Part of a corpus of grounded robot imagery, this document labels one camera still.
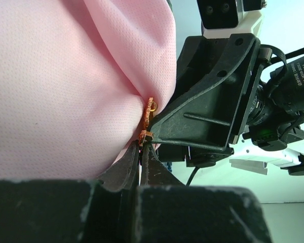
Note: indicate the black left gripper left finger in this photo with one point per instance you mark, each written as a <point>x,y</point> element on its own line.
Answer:
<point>80,210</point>

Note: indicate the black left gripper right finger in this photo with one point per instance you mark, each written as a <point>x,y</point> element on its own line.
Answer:
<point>168,211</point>

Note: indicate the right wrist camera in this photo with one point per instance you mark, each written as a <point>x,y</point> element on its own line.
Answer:
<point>221,18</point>

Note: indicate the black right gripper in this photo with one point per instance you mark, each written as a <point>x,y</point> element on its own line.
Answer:
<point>216,84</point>

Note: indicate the red maple leaf brooch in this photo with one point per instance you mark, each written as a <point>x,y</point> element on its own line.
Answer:
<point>149,111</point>

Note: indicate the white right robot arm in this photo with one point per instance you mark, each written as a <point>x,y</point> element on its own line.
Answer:
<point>274,132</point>

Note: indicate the pink t-shirt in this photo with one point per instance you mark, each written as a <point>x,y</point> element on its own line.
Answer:
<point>75,77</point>

